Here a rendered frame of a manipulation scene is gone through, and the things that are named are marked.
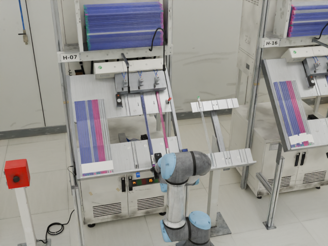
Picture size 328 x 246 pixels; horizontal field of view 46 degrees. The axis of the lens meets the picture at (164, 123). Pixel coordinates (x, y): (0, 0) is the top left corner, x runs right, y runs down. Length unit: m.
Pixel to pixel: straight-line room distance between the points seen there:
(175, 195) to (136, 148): 0.76
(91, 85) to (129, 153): 0.54
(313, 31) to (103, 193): 1.96
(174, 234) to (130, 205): 1.09
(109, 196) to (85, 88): 0.85
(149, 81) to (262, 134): 1.08
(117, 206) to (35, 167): 1.21
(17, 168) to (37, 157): 1.57
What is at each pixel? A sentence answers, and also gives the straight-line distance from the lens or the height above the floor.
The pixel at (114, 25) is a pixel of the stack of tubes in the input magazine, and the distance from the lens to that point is 2.57.
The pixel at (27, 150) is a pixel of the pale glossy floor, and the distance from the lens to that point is 4.30.
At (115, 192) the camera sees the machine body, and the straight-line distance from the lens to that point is 2.98.
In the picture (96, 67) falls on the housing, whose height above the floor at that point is 1.27.
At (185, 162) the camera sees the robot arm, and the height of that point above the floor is 1.18.
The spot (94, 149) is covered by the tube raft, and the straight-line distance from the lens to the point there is 2.52.
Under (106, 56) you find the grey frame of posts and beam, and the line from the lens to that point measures 2.65.
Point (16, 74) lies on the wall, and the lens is 4.27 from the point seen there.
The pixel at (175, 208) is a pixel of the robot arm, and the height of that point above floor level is 0.90.
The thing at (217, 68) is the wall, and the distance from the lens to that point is 4.59.
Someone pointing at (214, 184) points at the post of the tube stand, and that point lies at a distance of 2.90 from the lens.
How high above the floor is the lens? 2.15
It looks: 28 degrees down
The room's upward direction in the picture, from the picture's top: straight up
